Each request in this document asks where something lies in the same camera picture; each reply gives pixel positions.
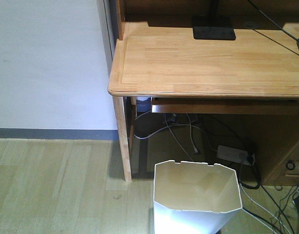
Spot white trash bin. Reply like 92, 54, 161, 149
153, 160, 243, 234

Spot grey cylinder under desk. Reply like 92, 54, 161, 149
136, 96, 151, 113

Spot wooden desk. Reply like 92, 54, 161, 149
108, 0, 299, 181

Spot white power strip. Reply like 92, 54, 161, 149
216, 145, 255, 166

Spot black monitor stand base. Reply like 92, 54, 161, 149
191, 0, 237, 41

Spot wooden drawer cabinet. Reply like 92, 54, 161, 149
260, 115, 299, 186

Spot white cable under desk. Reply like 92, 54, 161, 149
133, 112, 213, 156

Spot black cable across desk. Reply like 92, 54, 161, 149
246, 0, 299, 60

